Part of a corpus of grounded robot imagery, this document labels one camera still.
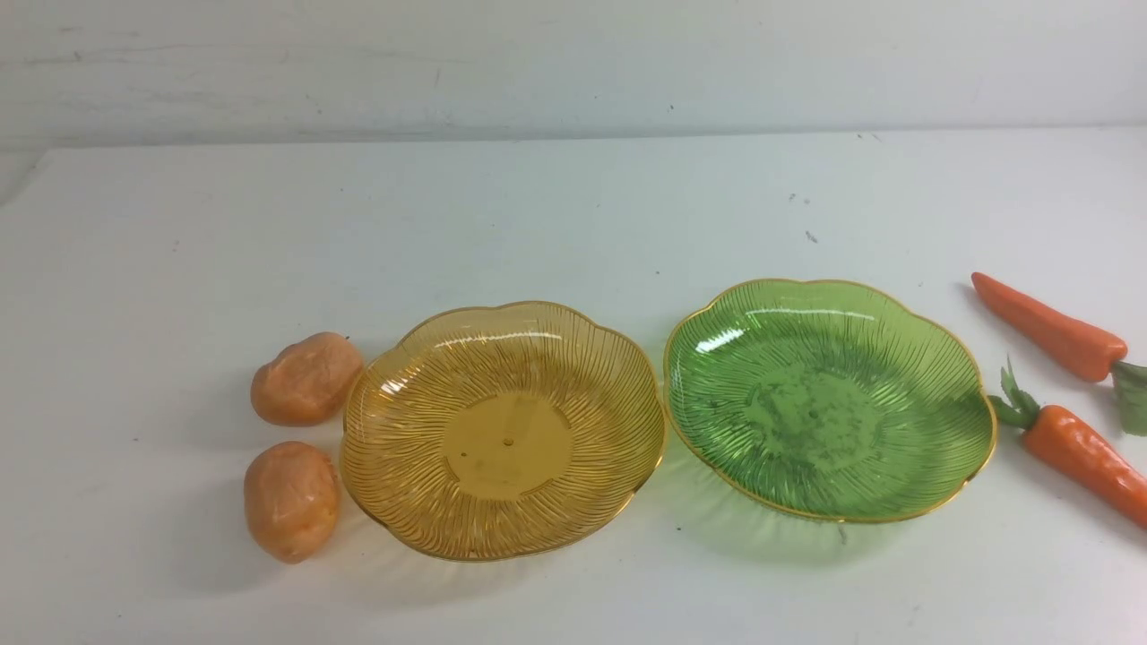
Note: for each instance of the orange toy potato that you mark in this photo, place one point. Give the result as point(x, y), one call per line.
point(291, 500)
point(306, 384)

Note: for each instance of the orange toy carrot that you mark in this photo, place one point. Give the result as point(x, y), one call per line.
point(1065, 442)
point(1086, 351)

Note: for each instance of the yellow ribbed plastic plate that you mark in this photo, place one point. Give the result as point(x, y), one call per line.
point(498, 432)

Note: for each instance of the green ribbed plastic plate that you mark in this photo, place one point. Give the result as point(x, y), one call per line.
point(828, 400)

